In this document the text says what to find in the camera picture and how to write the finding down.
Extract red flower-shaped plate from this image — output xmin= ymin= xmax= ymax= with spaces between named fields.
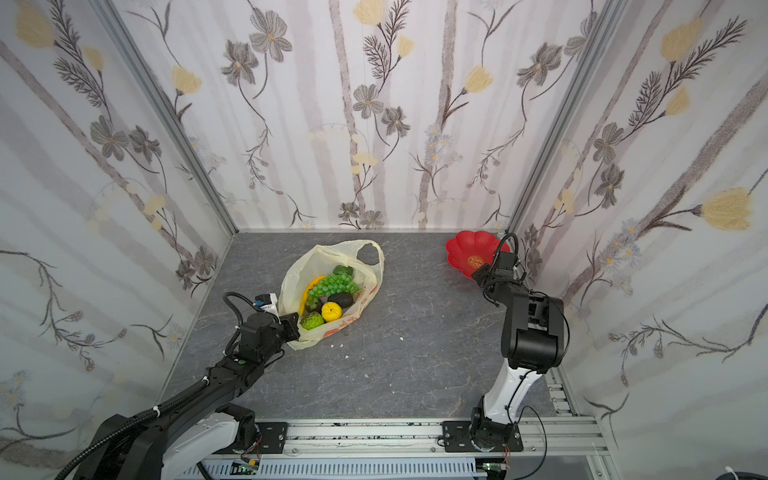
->
xmin=445 ymin=230 xmax=501 ymax=280

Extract yellow plastic bag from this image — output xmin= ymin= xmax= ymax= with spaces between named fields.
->
xmin=278 ymin=240 xmax=384 ymax=350

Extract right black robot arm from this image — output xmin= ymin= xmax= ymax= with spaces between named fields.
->
xmin=439 ymin=251 xmax=570 ymax=453

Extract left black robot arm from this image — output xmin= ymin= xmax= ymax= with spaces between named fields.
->
xmin=56 ymin=311 xmax=300 ymax=479

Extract green bumpy fake fruit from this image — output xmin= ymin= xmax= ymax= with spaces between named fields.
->
xmin=300 ymin=311 xmax=325 ymax=331

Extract yellow fake banana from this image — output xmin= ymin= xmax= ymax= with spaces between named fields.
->
xmin=298 ymin=275 xmax=325 ymax=317

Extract yellow fake lemon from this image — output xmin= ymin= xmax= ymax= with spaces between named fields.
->
xmin=321 ymin=301 xmax=343 ymax=323

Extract dark fake avocado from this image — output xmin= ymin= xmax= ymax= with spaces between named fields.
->
xmin=327 ymin=292 xmax=355 ymax=310

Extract green fake grapes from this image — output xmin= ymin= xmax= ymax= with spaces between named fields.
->
xmin=307 ymin=273 xmax=359 ymax=303

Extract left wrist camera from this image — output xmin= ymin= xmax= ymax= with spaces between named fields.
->
xmin=253 ymin=293 xmax=279 ymax=316

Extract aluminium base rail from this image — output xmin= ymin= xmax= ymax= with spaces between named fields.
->
xmin=196 ymin=417 xmax=621 ymax=479

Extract white perforated cable duct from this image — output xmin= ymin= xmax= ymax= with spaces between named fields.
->
xmin=178 ymin=458 xmax=487 ymax=479

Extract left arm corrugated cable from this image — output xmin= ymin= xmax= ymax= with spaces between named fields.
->
xmin=53 ymin=377 xmax=211 ymax=480

